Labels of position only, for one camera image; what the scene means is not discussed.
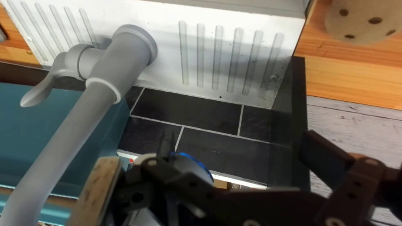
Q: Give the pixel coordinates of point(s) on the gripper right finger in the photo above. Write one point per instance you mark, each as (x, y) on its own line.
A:
(326, 157)

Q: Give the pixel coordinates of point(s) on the grey tap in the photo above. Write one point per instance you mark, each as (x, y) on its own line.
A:
(94, 106)

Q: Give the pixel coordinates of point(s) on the round wooden disc with holes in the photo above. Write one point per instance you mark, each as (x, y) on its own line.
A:
(361, 22)

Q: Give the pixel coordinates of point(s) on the grey tap lever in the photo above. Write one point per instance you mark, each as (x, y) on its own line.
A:
(47, 84)

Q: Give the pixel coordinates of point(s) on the teal sink basin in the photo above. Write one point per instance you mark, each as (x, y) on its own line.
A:
(28, 131)

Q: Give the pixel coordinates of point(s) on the white ribbed sink top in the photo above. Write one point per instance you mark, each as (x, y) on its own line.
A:
(201, 47)

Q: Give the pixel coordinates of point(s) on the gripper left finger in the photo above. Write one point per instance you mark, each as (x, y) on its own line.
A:
(176, 185)

